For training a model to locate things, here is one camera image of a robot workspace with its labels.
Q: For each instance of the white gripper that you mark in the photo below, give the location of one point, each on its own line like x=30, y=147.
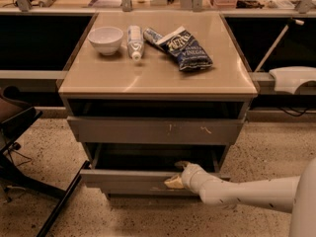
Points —
x=190, y=178

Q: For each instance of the grey drawer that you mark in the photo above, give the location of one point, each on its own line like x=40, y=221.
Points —
x=142, y=169
x=195, y=131

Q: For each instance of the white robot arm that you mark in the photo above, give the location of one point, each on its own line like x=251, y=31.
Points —
x=294, y=195

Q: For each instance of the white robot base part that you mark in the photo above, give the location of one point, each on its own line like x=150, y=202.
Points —
x=289, y=79

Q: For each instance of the grey drawer cabinet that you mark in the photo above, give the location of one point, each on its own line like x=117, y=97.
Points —
x=117, y=87

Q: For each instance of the grey top drawer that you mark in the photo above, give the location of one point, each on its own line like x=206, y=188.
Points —
x=195, y=131

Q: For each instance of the blue vinegar chip bag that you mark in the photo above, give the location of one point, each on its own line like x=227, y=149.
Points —
x=182, y=46

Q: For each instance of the clear plastic water bottle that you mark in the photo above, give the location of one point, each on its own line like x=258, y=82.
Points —
x=135, y=42

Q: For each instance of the white ceramic bowl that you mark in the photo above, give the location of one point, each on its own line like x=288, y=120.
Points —
x=106, y=40

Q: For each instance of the white stick with black tip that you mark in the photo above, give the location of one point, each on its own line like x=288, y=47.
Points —
x=289, y=23

